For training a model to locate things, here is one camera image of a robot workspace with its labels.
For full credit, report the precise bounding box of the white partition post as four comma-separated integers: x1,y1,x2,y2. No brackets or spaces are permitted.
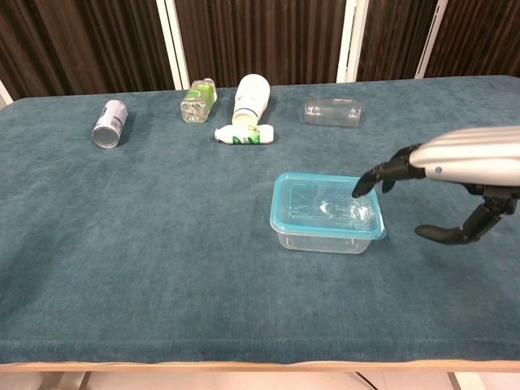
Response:
156,0,191,91
414,0,449,80
336,0,370,85
0,79,14,110

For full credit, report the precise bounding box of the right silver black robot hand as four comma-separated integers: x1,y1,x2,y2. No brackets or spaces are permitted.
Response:
351,125,520,246

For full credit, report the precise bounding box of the clear bottle green label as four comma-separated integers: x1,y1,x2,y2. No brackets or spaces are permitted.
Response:
180,78,219,124

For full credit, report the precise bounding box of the dark brown pleated curtain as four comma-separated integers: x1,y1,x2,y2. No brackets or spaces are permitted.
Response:
0,0,176,102
424,0,520,79
356,0,440,83
174,0,346,89

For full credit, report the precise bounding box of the teal velvet tablecloth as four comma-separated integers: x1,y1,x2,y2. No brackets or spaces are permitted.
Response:
0,75,520,365

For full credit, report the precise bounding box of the silver drink can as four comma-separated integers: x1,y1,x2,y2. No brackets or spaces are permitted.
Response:
92,99,129,150

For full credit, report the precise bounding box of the clear plastic container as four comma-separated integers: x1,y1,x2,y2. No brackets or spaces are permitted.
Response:
275,227,377,255

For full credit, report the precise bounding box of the blue translucent plastic lid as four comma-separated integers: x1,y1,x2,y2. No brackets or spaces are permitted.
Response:
270,171,388,241

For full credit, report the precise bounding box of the white paper cup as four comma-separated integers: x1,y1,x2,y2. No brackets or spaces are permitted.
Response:
232,73,271,128

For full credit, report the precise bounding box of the small white yogurt bottle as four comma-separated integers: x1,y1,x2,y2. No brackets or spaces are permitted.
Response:
214,123,275,146

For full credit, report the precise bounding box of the clear plastic jar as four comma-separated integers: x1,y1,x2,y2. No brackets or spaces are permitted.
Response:
302,97,362,128

